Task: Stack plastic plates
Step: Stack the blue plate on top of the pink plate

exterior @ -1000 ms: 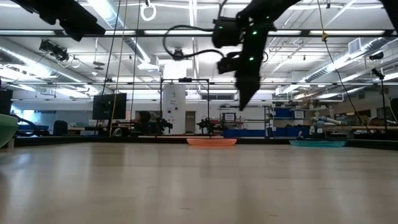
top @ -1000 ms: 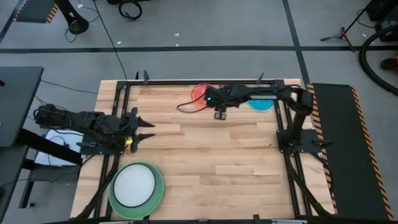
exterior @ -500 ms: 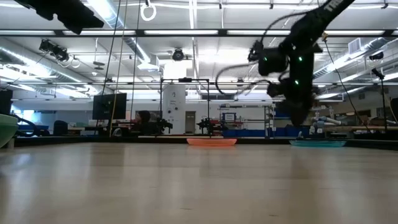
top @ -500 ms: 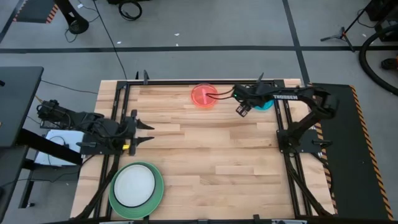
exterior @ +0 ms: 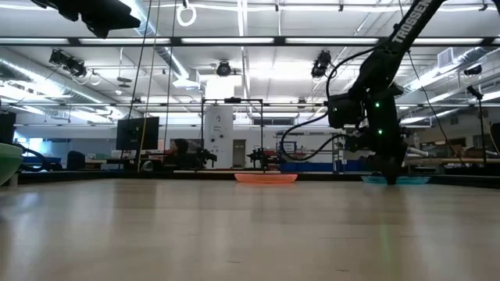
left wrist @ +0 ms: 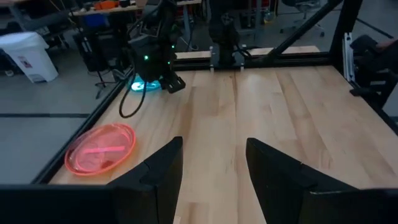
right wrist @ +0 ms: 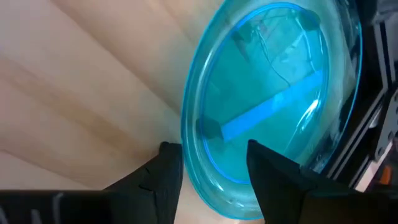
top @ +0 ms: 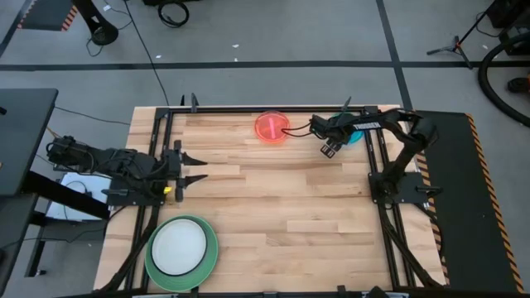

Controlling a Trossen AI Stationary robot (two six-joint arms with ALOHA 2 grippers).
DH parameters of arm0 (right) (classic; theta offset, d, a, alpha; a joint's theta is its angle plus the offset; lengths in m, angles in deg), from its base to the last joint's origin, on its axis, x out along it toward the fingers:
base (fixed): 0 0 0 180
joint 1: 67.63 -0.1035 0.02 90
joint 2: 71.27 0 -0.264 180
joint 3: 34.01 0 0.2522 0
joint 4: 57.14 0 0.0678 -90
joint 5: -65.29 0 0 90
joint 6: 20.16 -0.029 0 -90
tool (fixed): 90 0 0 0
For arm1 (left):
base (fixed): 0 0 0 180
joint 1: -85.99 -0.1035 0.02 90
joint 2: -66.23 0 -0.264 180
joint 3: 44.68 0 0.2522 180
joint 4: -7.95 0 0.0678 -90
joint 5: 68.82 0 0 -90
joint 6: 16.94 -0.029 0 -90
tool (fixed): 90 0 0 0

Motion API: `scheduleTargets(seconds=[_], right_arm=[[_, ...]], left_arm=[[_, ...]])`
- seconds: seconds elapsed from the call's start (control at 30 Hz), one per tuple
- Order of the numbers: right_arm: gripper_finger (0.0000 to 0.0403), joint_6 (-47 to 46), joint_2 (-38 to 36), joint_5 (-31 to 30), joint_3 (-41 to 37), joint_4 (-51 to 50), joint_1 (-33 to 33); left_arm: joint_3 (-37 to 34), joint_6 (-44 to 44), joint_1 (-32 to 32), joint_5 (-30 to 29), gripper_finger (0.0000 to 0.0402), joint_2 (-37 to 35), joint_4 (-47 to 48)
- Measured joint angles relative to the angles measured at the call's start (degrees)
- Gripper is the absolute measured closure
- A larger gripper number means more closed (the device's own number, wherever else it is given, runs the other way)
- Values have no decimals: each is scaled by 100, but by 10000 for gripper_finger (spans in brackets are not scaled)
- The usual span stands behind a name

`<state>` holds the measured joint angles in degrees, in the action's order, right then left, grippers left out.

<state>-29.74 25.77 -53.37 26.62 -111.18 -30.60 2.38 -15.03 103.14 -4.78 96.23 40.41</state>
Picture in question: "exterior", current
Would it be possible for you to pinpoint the black overhead frame bar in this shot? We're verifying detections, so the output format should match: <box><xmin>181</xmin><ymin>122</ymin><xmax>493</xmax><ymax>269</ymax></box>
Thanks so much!
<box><xmin>0</xmin><ymin>36</ymin><xmax>500</xmax><ymax>48</ymax></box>

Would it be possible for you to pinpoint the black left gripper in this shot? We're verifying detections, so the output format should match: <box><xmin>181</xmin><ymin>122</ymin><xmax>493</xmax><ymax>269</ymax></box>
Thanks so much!
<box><xmin>77</xmin><ymin>0</ymin><xmax>141</xmax><ymax>39</ymax></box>

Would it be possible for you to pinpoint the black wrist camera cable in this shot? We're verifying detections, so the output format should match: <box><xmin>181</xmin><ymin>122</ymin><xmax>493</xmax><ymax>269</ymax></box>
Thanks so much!
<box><xmin>280</xmin><ymin>112</ymin><xmax>348</xmax><ymax>162</ymax></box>

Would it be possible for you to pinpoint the black box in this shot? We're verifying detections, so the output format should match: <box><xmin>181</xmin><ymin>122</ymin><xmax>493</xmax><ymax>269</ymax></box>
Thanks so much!
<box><xmin>0</xmin><ymin>112</ymin><xmax>17</xmax><ymax>145</ymax></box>

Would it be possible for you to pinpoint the blue barrier panel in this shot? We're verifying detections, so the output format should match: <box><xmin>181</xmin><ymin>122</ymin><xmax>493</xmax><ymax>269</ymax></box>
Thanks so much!
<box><xmin>279</xmin><ymin>161</ymin><xmax>366</xmax><ymax>173</ymax></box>

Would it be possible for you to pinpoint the black tubular rig frame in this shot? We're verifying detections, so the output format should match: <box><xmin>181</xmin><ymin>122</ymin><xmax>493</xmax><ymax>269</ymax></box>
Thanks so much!
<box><xmin>200</xmin><ymin>97</ymin><xmax>265</xmax><ymax>173</ymax></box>

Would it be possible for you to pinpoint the black office chair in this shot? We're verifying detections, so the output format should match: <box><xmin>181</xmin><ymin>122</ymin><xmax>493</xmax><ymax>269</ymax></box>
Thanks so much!
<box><xmin>66</xmin><ymin>150</ymin><xmax>87</xmax><ymax>171</ymax></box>

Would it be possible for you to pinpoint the black tripod stand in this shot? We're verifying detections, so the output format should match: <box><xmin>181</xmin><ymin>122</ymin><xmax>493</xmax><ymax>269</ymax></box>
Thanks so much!
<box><xmin>466</xmin><ymin>84</ymin><xmax>491</xmax><ymax>167</ymax></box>

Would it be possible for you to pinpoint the white pillar cabinet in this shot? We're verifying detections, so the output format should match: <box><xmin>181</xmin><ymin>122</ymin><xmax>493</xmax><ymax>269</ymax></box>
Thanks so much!
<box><xmin>203</xmin><ymin>105</ymin><xmax>234</xmax><ymax>169</ymax></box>

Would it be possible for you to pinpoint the black computer monitor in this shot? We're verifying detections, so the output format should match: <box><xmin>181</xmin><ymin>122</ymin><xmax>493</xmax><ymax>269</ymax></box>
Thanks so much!
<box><xmin>116</xmin><ymin>116</ymin><xmax>160</xmax><ymax>151</ymax></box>

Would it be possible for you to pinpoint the white cable ring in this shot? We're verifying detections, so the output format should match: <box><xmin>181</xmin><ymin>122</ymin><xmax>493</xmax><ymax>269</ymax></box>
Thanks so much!
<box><xmin>176</xmin><ymin>2</ymin><xmax>198</xmax><ymax>28</ymax></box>

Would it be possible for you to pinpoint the black ceiling spotlight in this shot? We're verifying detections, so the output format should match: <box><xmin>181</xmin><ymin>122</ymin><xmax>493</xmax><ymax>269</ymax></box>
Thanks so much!
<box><xmin>216</xmin><ymin>59</ymin><xmax>233</xmax><ymax>77</ymax></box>
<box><xmin>311</xmin><ymin>49</ymin><xmax>333</xmax><ymax>79</ymax></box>
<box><xmin>48</xmin><ymin>48</ymin><xmax>88</xmax><ymax>78</ymax></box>

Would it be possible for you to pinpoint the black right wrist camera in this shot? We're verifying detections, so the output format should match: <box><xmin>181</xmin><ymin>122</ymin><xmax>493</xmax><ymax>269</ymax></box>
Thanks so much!
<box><xmin>327</xmin><ymin>92</ymin><xmax>366</xmax><ymax>130</ymax></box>

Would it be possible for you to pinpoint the large dark green plate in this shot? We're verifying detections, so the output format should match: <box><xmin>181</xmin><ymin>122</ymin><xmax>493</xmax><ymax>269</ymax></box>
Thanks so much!
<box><xmin>0</xmin><ymin>155</ymin><xmax>23</xmax><ymax>187</ymax></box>

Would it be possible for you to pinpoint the person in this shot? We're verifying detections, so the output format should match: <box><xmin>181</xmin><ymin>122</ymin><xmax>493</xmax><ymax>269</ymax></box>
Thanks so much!
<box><xmin>166</xmin><ymin>137</ymin><xmax>192</xmax><ymax>171</ymax></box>

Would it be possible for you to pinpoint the translucent orange plastic plate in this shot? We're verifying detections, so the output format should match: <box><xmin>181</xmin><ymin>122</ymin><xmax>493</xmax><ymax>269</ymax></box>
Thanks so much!
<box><xmin>234</xmin><ymin>173</ymin><xmax>298</xmax><ymax>184</ymax></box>

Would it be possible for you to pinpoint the translucent teal plastic plate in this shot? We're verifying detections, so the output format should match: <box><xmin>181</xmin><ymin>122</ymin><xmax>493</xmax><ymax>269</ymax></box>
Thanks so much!
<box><xmin>361</xmin><ymin>175</ymin><xmax>430</xmax><ymax>186</ymax></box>

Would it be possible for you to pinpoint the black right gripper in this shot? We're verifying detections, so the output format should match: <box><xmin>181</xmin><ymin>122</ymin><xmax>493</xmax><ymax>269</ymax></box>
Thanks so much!
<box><xmin>345</xmin><ymin>116</ymin><xmax>409</xmax><ymax>186</ymax></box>

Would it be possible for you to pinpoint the black aluminium table frame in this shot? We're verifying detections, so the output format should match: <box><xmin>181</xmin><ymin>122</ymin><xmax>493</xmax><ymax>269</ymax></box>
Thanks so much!
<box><xmin>17</xmin><ymin>170</ymin><xmax>500</xmax><ymax>187</ymax></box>

